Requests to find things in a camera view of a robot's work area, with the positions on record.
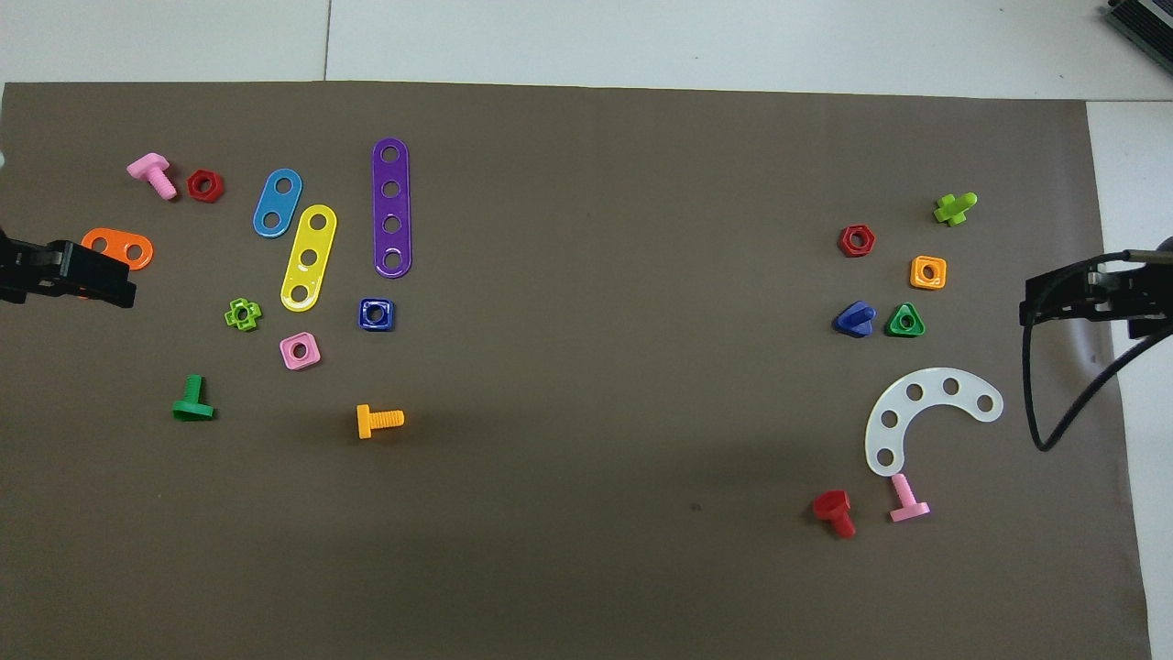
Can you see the orange square nut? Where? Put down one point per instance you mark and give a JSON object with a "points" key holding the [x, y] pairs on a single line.
{"points": [[915, 273]]}

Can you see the orange three-hole corner plate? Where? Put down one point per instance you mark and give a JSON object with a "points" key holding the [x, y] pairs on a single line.
{"points": [[117, 240]]}

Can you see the green triangle nut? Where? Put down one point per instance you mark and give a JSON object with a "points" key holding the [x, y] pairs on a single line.
{"points": [[893, 328]]}

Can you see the pink square nut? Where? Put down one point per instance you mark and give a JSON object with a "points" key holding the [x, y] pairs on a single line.
{"points": [[312, 362]]}

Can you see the purple four-hole plate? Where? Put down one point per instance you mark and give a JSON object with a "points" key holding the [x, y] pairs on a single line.
{"points": [[391, 207]]}

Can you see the grey ribbed power box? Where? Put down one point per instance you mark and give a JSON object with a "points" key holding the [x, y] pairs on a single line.
{"points": [[1145, 18]]}

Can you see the yellow three-hole plate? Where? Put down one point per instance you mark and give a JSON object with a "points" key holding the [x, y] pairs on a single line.
{"points": [[314, 240]]}

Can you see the blue two-hole plate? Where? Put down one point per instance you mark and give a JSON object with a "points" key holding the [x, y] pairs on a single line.
{"points": [[278, 203]]}

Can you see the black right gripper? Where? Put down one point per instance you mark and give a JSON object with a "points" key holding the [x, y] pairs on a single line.
{"points": [[1145, 293]]}

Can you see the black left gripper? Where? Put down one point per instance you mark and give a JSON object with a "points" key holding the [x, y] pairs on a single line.
{"points": [[27, 270]]}

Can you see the orange plastic bolt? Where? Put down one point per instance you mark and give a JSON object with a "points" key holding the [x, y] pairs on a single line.
{"points": [[380, 422]]}

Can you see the blue square nut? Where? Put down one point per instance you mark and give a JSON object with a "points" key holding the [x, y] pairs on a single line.
{"points": [[364, 323]]}

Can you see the brown table mat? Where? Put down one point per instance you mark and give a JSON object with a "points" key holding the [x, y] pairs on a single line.
{"points": [[596, 532]]}

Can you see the red plastic bolt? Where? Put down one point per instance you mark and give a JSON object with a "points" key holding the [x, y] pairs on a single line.
{"points": [[832, 504]]}

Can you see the white curved five-hole plate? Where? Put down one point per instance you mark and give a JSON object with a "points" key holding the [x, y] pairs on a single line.
{"points": [[932, 385]]}

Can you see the red hex nut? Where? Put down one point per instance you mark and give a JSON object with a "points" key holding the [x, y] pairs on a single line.
{"points": [[844, 241], [192, 186]]}

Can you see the lime cross nut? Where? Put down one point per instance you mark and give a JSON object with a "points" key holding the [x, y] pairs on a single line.
{"points": [[231, 316]]}

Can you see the lime cross-head bolt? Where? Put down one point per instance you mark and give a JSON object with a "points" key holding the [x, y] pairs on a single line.
{"points": [[953, 211]]}

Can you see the green plastic bolt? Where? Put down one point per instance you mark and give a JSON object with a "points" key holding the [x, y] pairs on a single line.
{"points": [[192, 410]]}

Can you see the pink plastic bolt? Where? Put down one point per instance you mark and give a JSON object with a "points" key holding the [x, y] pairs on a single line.
{"points": [[151, 170], [907, 509]]}

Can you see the blue plastic bolt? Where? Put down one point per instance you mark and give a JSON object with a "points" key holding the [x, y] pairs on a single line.
{"points": [[852, 323]]}

